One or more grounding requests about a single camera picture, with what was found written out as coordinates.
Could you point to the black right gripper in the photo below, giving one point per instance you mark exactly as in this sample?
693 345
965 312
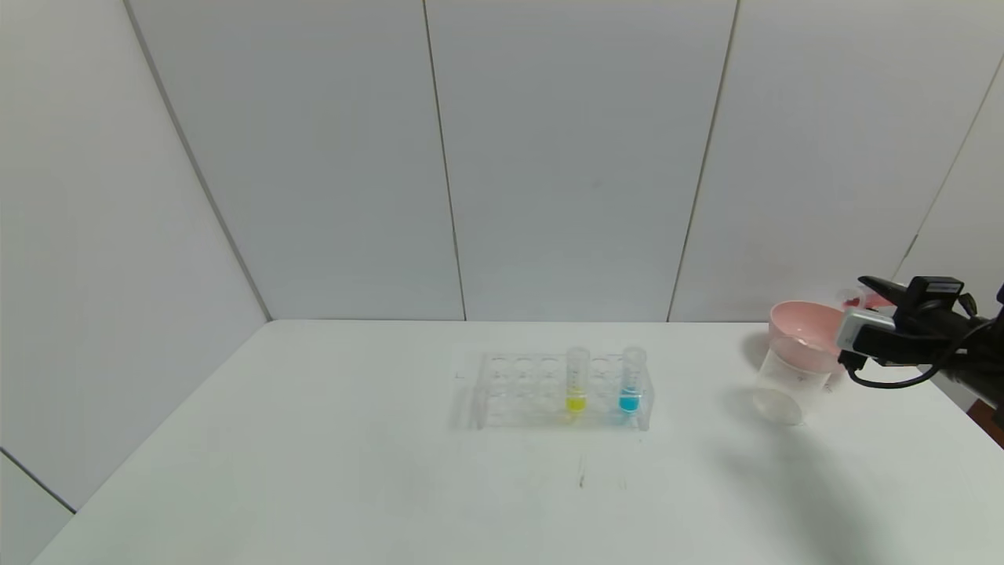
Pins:
933 287

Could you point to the test tube with red pigment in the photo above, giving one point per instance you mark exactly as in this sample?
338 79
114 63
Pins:
871 300

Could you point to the test tube with yellow pigment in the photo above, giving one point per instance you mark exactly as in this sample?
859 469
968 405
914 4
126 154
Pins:
576 392

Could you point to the clear plastic beaker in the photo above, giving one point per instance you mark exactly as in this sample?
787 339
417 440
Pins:
784 392

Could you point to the test tube with blue pigment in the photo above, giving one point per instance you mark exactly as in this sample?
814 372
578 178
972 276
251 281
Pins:
630 392

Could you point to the clear plastic test tube rack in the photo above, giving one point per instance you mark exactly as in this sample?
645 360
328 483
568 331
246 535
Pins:
533 416

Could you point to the pink bowl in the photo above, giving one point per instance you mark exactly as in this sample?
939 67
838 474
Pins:
800 337

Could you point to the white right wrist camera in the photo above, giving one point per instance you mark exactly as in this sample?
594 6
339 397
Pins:
859 328

